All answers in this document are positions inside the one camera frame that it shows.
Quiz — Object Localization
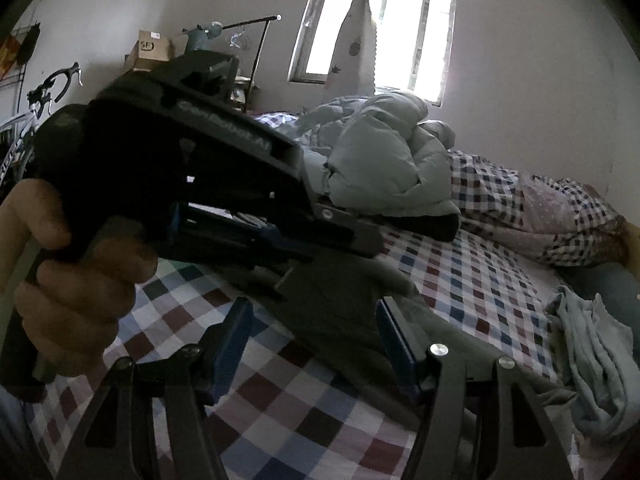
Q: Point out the light green crumpled duvet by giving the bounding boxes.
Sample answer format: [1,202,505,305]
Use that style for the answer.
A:
[275,91,463,241]

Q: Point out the checkered pillows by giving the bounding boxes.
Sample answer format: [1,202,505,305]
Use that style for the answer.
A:
[447,150,631,268]

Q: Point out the checkered bed sheet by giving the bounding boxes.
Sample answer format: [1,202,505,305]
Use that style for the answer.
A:
[20,110,601,480]

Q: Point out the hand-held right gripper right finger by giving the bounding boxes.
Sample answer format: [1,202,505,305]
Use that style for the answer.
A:
[375,297,576,480]

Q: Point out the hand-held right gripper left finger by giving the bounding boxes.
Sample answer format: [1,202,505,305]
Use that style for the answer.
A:
[55,297,256,480]

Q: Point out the dark hanging cloth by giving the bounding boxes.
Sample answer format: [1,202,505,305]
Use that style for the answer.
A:
[20,22,42,58]

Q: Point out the black metal clothes rack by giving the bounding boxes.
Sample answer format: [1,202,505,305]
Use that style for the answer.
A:
[220,15,281,116]

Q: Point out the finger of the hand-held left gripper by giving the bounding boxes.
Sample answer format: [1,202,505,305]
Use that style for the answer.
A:
[170,202,317,267]
[300,194,386,261]

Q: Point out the white bicycle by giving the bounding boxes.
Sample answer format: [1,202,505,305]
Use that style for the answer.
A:
[0,62,83,181]

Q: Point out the white curtain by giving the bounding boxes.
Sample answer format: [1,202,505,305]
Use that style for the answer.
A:
[327,0,458,97]

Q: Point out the wooden shelf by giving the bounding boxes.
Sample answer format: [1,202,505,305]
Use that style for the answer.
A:
[227,76,263,116]

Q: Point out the light green garment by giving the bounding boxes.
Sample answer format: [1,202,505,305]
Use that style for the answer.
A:
[545,285,640,443]

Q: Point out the blue plush toy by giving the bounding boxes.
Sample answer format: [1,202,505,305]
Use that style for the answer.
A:
[182,21,224,53]

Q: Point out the dark green printed t-shirt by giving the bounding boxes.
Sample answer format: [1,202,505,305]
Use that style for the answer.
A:
[245,247,583,431]

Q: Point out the cardboard box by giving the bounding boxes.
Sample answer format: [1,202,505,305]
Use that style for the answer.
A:
[131,29,175,73]

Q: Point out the window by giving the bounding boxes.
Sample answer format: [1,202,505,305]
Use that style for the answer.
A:
[287,0,458,107]

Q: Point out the checkered pillow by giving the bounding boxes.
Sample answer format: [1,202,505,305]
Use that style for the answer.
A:
[252,111,301,133]

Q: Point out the person's left hand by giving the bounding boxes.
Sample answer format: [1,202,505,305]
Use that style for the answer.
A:
[0,179,158,377]

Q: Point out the dark teal garment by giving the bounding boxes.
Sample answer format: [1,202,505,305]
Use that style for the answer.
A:
[560,260,640,321]

